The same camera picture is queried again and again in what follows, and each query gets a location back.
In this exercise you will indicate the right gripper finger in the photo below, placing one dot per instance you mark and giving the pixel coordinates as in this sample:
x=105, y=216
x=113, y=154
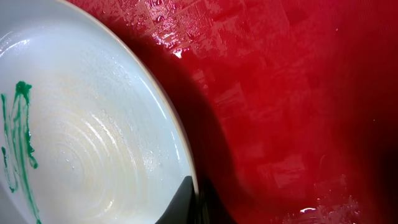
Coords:
x=182, y=208

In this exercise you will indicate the light blue plate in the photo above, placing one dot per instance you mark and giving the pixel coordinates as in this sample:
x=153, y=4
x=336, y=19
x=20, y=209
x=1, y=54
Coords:
x=87, y=133

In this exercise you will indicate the red plastic tray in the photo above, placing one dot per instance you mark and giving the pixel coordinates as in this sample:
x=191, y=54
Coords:
x=290, y=106

